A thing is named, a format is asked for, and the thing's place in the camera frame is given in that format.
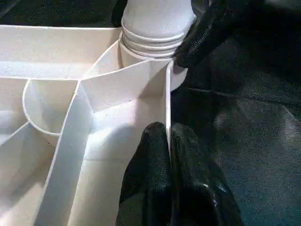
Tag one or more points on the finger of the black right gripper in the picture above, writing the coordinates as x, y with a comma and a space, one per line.
200, 47
117, 14

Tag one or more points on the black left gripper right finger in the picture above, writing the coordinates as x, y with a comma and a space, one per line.
200, 183

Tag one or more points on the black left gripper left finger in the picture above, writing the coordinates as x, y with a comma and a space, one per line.
150, 169

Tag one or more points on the white plastic table leg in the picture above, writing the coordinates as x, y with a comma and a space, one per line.
155, 23

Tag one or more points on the white plastic table top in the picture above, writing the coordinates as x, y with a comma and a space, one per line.
70, 117

